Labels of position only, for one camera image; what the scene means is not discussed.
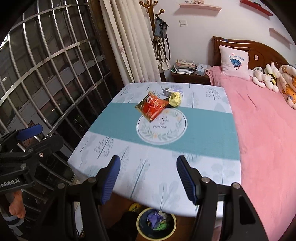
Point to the hanging blue bag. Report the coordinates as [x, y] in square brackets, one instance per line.
[160, 31]

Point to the bee plush toy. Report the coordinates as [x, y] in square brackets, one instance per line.
[272, 74]

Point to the round dark trash bin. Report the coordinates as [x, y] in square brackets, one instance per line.
[150, 234]

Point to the wooden nightstand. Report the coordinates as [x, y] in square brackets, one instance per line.
[190, 78]

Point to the tree print tablecloth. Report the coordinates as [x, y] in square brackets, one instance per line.
[201, 129]

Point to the white plush toy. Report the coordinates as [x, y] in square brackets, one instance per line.
[261, 79]

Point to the yellow wrapper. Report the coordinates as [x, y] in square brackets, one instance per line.
[175, 99]

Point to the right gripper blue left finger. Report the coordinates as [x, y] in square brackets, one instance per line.
[107, 178]

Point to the cream curtain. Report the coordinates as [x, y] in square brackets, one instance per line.
[130, 41]

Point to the dark green wrapper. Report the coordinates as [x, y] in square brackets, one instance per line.
[161, 225]

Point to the pink bed blanket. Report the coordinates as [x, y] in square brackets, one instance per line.
[265, 126]

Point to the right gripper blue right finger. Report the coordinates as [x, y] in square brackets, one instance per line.
[190, 178]

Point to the rolled cartoon print quilt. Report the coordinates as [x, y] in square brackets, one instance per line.
[287, 84]

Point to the left patterned slipper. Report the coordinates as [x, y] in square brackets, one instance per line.
[135, 207]

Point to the white light switch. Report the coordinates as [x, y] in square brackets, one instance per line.
[183, 23]

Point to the tissue box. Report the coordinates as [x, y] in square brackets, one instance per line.
[201, 69]

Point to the left hand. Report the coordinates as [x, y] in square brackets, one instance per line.
[17, 207]

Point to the red snack packet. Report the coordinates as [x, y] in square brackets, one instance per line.
[151, 106]

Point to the pink embroidered pillow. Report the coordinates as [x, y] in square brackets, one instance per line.
[234, 62]

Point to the lower pink wall shelf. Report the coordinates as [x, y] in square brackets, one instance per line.
[278, 36]

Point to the red wall shelf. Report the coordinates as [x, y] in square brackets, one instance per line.
[256, 6]

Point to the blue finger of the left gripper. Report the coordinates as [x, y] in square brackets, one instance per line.
[44, 148]
[29, 132]

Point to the wooden coat rack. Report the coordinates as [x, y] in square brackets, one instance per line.
[162, 48]

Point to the metal window grille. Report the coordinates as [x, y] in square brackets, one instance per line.
[54, 73]

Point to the purple plastic bag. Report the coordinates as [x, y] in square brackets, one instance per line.
[154, 218]

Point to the stack of books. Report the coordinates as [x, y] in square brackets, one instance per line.
[183, 66]

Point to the pink wall shelf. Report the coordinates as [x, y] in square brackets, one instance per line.
[200, 6]
[278, 36]

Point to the black trouser legs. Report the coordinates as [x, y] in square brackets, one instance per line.
[125, 229]

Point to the wooden headboard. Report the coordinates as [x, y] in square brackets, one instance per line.
[259, 54]

